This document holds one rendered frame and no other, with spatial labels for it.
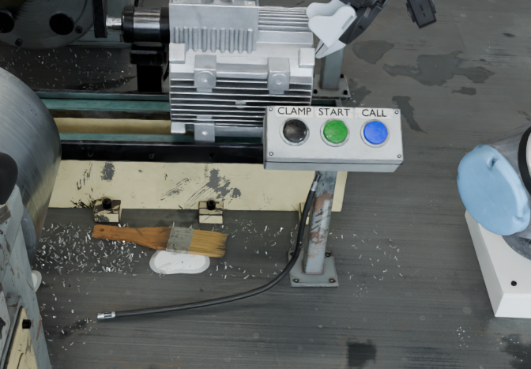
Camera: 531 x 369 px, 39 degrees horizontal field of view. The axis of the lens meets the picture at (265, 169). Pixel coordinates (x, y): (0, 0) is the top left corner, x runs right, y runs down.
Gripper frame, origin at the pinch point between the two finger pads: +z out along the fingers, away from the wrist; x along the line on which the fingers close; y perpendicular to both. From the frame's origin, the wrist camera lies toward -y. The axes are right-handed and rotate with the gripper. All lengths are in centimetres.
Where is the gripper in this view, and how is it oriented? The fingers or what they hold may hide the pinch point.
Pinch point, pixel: (325, 51)
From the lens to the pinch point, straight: 104.9
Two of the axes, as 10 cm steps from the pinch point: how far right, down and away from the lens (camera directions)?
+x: 0.5, 6.3, -7.8
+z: -5.5, 6.6, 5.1
